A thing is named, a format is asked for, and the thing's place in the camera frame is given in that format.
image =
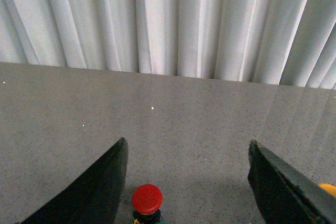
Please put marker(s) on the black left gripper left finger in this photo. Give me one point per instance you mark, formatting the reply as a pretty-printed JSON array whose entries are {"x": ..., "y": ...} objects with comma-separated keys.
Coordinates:
[{"x": 94, "y": 197}]

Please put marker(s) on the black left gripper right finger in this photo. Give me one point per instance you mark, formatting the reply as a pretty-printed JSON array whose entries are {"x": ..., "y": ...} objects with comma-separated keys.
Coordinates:
[{"x": 283, "y": 194}]

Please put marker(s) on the red mushroom push button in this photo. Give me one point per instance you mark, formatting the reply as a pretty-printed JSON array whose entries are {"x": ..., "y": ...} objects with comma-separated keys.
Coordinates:
[{"x": 146, "y": 201}]

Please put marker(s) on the white pleated curtain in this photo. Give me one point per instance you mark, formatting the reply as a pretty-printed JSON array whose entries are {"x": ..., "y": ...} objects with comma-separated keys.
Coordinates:
[{"x": 287, "y": 42}]

